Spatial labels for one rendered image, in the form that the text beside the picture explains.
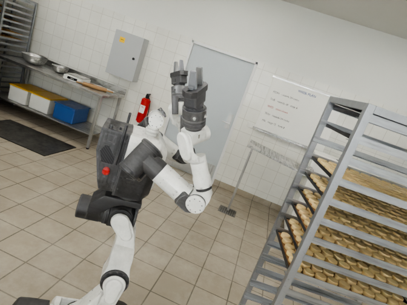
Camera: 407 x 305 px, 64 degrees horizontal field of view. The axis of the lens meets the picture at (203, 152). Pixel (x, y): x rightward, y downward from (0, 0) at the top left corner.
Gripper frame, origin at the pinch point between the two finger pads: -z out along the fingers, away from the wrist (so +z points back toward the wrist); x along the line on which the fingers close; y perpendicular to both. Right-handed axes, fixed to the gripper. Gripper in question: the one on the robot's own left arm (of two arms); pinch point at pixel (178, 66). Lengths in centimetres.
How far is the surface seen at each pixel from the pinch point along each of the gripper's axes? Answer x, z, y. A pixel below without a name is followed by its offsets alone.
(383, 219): 92, 74, -32
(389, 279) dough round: 90, 104, -45
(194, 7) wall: -247, -163, -222
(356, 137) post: 88, 40, -16
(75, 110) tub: -370, -9, -78
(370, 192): 89, 63, -26
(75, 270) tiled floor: -107, 138, 22
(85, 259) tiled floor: -117, 136, 10
